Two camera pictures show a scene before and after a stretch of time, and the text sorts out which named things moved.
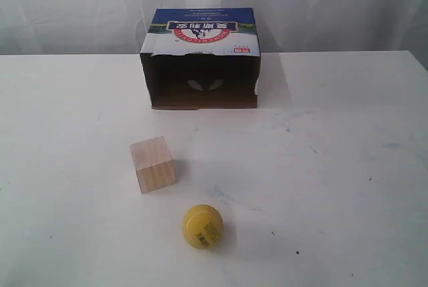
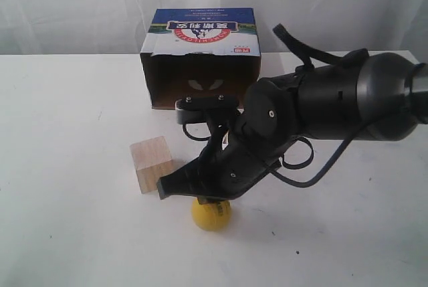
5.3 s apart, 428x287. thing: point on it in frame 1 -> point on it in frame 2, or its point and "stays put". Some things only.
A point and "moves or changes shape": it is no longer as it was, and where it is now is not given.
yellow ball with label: x=202 y=226 moves or changes shape
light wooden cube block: x=154 y=164 stays put
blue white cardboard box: x=202 y=58 stays put
